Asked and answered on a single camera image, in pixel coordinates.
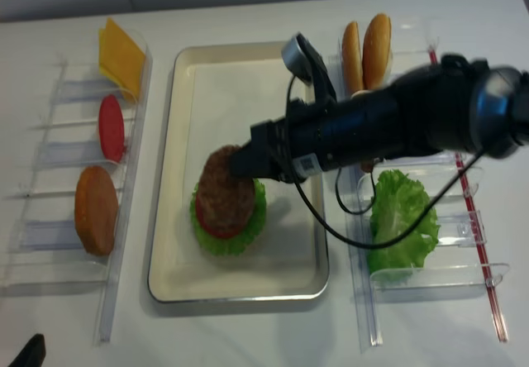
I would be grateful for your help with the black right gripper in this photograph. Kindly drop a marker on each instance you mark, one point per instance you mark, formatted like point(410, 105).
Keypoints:
point(264, 155)

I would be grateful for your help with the brown meat patty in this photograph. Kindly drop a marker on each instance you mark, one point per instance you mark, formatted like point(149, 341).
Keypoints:
point(225, 200)

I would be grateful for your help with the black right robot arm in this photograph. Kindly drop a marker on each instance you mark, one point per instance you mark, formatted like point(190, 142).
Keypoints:
point(453, 105)

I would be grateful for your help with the tomato slice on tray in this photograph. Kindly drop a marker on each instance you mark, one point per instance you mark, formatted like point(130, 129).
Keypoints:
point(223, 233)

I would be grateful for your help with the lettuce leaf on tray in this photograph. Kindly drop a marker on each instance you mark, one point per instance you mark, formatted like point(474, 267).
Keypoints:
point(237, 241)

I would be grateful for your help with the lettuce pile in rack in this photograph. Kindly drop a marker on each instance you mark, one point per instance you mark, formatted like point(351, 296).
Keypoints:
point(399, 201)

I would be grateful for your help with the upright tomato slice in rack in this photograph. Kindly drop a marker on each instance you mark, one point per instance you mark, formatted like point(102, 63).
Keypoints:
point(111, 129)

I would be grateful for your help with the yellow cheese slices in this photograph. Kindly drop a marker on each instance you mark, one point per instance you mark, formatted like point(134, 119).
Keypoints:
point(120, 59)

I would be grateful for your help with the white paper tray liner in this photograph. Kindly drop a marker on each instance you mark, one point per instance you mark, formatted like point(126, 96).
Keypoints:
point(226, 99)

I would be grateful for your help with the cream metal tray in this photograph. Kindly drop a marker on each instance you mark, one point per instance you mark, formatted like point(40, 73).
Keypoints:
point(230, 279)

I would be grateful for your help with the left upright bun half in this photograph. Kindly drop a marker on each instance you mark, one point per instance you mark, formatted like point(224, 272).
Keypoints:
point(351, 58)

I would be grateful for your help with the upright bun half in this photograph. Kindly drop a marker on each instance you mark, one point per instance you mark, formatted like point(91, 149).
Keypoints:
point(377, 56)
point(351, 58)

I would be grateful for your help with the right upright bun half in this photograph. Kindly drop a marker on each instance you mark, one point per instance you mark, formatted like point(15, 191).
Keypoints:
point(377, 56)

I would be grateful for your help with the brown bun in left rack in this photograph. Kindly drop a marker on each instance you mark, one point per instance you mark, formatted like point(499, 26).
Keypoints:
point(95, 210)

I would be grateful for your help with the clear acrylic left rack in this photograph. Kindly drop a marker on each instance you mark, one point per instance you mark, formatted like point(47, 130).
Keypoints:
point(49, 136)

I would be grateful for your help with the clear acrylic rack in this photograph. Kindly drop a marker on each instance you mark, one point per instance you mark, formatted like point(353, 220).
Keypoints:
point(459, 266)
point(49, 136)

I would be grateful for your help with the clear acrylic right rack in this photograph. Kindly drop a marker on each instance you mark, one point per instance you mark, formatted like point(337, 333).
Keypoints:
point(459, 266)

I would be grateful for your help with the black object bottom left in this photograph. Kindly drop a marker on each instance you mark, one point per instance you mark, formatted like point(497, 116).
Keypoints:
point(32, 354)

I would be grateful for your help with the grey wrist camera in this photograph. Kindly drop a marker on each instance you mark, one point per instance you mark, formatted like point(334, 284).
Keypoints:
point(306, 64)

